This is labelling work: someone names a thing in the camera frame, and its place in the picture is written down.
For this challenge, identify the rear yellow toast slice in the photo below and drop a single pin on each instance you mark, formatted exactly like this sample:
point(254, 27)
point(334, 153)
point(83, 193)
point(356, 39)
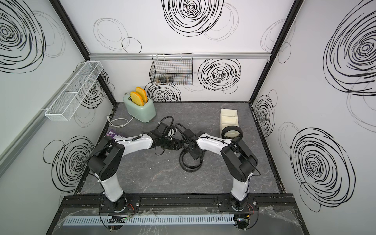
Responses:
point(140, 91)

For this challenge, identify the long black leather belt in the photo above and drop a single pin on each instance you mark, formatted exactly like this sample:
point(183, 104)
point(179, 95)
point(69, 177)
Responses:
point(188, 163)

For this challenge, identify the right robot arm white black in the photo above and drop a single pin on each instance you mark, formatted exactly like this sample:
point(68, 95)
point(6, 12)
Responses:
point(238, 157)

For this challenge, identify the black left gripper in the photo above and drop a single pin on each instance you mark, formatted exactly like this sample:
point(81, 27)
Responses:
point(175, 144)

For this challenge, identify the slotted grey cable duct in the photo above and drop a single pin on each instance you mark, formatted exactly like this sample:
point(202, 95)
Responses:
point(190, 219)

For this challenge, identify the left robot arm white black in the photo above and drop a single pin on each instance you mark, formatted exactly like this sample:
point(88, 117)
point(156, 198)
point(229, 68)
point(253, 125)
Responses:
point(105, 159)

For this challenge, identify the mint green toaster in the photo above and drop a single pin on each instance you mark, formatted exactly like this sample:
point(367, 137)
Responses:
point(142, 113)

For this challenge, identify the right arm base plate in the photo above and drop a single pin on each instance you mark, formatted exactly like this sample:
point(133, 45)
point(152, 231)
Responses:
point(228, 203)

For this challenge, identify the white mesh wall shelf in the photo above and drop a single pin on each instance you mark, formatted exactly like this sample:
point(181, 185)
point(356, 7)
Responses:
point(75, 90)

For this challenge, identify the cream divided storage organizer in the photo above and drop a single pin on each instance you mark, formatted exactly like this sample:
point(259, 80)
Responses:
point(228, 117)

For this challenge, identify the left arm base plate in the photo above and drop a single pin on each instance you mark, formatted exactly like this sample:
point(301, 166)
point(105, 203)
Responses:
point(129, 204)

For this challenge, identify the purple snack packet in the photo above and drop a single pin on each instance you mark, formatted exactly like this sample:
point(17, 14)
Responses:
point(113, 134)

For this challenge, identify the yellow toast slice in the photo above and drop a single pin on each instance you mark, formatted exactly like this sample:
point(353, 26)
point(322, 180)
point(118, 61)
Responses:
point(137, 99)
point(140, 91)

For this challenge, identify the front yellow toast slice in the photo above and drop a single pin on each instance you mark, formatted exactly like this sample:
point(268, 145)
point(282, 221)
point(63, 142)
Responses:
point(137, 99)

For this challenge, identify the dark item in basket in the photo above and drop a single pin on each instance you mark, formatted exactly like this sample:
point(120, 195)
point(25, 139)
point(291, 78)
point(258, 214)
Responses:
point(164, 80)

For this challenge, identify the black wire wall basket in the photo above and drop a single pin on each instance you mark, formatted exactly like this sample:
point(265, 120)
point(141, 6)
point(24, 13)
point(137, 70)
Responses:
point(179, 65)

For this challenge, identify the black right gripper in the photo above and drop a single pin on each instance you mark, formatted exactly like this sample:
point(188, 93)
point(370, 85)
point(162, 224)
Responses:
point(199, 155)

